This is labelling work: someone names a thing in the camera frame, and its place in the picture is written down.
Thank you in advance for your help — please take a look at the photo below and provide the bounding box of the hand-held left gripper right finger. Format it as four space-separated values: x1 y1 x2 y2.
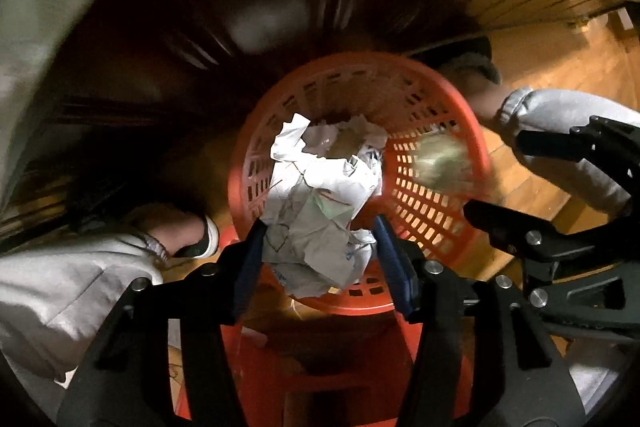
372 213 587 427

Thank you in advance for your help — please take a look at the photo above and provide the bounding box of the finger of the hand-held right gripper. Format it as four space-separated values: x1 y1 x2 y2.
515 116 640 208
462 199 568 286

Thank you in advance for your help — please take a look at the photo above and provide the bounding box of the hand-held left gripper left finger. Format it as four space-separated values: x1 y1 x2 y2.
56 218 269 427

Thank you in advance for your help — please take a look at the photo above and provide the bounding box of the red plastic basket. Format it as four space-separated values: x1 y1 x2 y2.
227 52 494 316

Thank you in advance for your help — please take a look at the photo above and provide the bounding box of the white paper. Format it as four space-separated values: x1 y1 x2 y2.
260 113 389 299

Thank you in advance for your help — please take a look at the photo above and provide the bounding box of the gold can lid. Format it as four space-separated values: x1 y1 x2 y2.
414 133 477 196

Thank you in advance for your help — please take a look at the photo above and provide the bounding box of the person's right leg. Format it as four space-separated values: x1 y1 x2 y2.
462 74 637 220

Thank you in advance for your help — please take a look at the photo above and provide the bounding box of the person's leg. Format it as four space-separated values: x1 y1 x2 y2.
0 204 201 408
462 74 637 220

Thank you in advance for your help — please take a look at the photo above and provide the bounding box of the person's left shoe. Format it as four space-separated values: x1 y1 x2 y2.
171 212 221 260

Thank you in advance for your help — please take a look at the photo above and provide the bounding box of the person's shoe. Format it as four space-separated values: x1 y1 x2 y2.
171 212 221 260
412 35 504 86

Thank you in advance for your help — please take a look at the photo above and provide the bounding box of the red plastic stool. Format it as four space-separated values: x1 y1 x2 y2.
172 226 476 427

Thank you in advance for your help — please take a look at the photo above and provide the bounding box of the person's right shoe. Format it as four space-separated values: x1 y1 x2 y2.
412 35 504 86

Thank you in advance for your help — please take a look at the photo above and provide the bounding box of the person's left leg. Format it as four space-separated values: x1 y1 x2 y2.
0 204 201 408

